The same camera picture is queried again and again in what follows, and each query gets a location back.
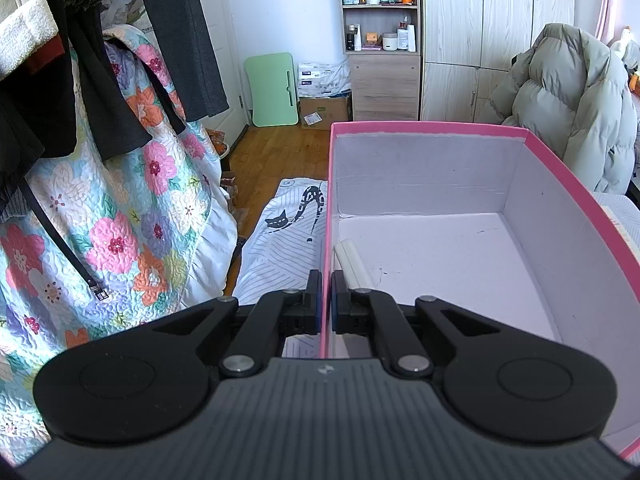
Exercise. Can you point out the brown cardboard box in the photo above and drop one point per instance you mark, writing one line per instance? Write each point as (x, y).
(325, 110)

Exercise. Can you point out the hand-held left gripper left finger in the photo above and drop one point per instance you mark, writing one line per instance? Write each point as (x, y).
(314, 306)

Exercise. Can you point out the white fleece garment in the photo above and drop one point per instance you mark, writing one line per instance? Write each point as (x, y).
(22, 25)

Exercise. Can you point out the black belt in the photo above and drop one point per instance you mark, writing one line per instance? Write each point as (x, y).
(60, 245)

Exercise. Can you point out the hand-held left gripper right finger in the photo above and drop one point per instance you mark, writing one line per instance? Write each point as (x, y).
(336, 306)

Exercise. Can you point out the black hanging garment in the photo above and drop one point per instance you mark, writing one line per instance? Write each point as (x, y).
(85, 85)

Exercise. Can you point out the pink cardboard box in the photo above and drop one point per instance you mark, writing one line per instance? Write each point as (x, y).
(450, 250)

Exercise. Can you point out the dark grey hanging garment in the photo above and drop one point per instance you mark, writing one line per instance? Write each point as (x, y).
(185, 35)

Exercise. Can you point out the grey puffer jacket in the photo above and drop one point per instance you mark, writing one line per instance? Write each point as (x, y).
(565, 100)

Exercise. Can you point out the white printed bag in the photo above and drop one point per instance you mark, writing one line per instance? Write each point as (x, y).
(125, 7)

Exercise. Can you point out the white plush goose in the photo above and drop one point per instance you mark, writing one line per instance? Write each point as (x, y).
(625, 42)

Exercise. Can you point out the floral quilt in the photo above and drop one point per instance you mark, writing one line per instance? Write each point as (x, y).
(150, 210)

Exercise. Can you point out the small orange box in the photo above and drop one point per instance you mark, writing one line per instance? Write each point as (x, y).
(371, 39)

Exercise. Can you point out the green folding table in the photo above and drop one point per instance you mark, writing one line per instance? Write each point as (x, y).
(270, 90)

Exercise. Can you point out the stack of white packs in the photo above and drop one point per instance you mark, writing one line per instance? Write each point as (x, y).
(322, 77)

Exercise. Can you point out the cat print mat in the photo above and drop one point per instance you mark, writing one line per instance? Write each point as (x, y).
(285, 240)

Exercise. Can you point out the white plastic tube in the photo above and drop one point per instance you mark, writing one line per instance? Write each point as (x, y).
(352, 265)

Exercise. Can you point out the black bottle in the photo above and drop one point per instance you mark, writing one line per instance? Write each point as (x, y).
(352, 40)

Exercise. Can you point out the wooden shelf unit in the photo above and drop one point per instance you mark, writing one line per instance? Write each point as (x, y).
(382, 85)

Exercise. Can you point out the bowl of snack packets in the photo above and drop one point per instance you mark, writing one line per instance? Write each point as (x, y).
(218, 142)

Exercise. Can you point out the white bed sheet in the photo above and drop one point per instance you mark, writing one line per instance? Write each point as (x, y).
(622, 225)

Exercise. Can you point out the red garment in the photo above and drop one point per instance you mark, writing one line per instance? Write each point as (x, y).
(47, 60)

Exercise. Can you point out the light wooden wardrobe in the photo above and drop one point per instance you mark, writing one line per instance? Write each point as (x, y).
(500, 25)

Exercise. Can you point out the white door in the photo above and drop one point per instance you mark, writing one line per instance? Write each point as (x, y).
(225, 25)

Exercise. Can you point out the white jar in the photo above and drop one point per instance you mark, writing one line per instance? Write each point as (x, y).
(390, 42)

